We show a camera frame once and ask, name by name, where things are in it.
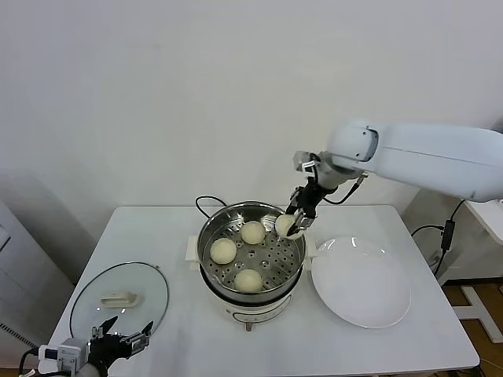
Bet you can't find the white steamed baozi bun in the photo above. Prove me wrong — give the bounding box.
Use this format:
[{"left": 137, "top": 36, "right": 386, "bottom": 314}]
[
  {"left": 209, "top": 237, "right": 238, "bottom": 265},
  {"left": 240, "top": 220, "right": 266, "bottom": 245},
  {"left": 274, "top": 214, "right": 306, "bottom": 240},
  {"left": 233, "top": 269, "right": 263, "bottom": 295}
]

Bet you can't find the white side desk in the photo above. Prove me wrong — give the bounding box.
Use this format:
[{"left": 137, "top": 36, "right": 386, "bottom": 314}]
[{"left": 431, "top": 198, "right": 503, "bottom": 342}]

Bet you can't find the white round plate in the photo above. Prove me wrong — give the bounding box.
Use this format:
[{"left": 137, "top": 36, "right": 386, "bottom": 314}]
[{"left": 310, "top": 235, "right": 413, "bottom": 329}]

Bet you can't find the black camera cable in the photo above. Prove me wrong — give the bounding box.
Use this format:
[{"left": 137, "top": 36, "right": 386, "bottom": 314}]
[
  {"left": 321, "top": 174, "right": 369, "bottom": 205},
  {"left": 19, "top": 349, "right": 42, "bottom": 377}
]

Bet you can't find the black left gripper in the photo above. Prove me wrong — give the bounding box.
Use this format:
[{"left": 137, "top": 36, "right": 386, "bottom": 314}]
[{"left": 88, "top": 315, "right": 155, "bottom": 368}]

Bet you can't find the white cabinet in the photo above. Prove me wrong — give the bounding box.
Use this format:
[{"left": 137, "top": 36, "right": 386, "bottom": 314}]
[{"left": 0, "top": 202, "right": 75, "bottom": 354}]

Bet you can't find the black left camera cable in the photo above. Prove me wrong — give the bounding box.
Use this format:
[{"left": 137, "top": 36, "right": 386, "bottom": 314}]
[{"left": 19, "top": 349, "right": 42, "bottom": 377}]

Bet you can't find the round glass lid beige handle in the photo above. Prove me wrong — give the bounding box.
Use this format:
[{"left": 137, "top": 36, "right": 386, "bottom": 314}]
[{"left": 69, "top": 262, "right": 170, "bottom": 349}]

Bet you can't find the black right camera cable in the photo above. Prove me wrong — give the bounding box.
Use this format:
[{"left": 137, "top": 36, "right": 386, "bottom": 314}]
[{"left": 321, "top": 174, "right": 369, "bottom": 205}]

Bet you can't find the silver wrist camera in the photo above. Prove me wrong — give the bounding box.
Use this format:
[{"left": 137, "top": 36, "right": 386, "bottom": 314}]
[
  {"left": 292, "top": 150, "right": 318, "bottom": 174},
  {"left": 39, "top": 337, "right": 90, "bottom": 372}
]

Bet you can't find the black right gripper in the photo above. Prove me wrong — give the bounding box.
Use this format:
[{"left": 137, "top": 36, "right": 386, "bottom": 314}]
[{"left": 285, "top": 178, "right": 324, "bottom": 240}]

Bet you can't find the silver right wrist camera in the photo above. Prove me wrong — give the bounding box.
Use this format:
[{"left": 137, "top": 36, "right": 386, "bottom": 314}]
[{"left": 292, "top": 150, "right": 318, "bottom": 174}]

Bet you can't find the perforated stainless steel steamer basket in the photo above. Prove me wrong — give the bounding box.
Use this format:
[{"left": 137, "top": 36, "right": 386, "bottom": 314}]
[{"left": 196, "top": 201, "right": 307, "bottom": 296}]

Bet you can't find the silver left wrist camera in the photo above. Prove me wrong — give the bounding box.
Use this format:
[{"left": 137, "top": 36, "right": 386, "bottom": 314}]
[{"left": 39, "top": 337, "right": 90, "bottom": 372}]

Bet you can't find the black cooker power cord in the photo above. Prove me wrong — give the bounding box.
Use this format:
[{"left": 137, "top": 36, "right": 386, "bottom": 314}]
[{"left": 194, "top": 196, "right": 229, "bottom": 221}]

